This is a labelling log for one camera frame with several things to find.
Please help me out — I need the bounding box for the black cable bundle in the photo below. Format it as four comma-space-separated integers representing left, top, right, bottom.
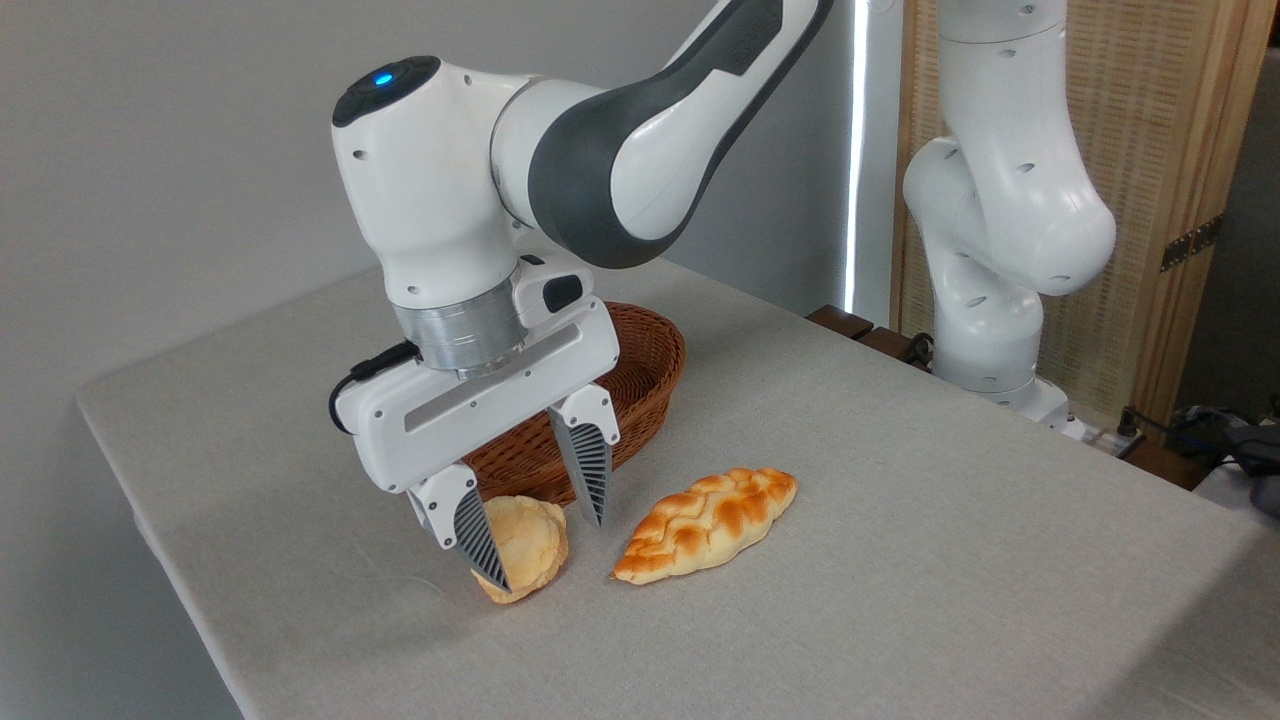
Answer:
1120, 403, 1280, 471

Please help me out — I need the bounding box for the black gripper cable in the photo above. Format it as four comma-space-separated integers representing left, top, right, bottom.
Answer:
328, 340, 421, 436

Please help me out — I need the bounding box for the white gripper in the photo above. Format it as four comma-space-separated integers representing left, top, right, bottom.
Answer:
335, 305, 622, 593

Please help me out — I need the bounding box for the grey tablecloth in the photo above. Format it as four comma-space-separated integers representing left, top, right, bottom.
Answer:
77, 255, 1280, 720

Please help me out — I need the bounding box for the dark wooden block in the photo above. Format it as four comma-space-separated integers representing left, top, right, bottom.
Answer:
858, 326, 916, 363
806, 304, 876, 341

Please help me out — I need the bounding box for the braided golden bread loaf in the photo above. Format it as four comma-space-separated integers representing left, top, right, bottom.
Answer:
611, 467, 799, 586

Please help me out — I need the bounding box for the white power strip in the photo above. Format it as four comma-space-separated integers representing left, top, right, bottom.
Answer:
1085, 420, 1147, 459

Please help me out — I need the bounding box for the round pale bread bun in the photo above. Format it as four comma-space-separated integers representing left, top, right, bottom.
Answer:
470, 495, 570, 605

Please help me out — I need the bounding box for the dark metal screen hinge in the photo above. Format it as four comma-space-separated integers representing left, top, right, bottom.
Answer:
1160, 215, 1223, 273

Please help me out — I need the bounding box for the bamboo folding screen wooden frame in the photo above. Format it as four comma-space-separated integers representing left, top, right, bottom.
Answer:
890, 0, 1279, 421

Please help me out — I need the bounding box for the dark grey bag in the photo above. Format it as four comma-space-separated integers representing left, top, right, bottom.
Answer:
1232, 423, 1280, 519

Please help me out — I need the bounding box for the brown wicker oval basket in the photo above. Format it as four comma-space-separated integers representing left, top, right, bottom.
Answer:
465, 302, 687, 506

